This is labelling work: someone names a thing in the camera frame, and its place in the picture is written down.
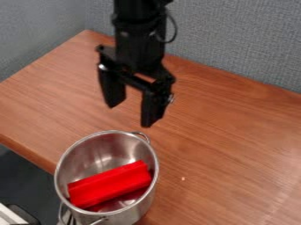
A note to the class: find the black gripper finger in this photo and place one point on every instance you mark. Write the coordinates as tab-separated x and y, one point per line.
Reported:
154	103
112	88

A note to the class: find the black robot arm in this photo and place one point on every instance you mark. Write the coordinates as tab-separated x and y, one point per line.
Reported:
136	14

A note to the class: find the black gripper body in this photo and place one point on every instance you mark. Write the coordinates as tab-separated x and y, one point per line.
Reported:
135	58

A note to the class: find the stainless steel pot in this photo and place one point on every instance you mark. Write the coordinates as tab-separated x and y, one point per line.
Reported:
98	153

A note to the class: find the red rectangular block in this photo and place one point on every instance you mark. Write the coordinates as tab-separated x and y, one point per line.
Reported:
110	184

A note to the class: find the white object bottom left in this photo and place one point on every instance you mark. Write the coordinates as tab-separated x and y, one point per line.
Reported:
13	215

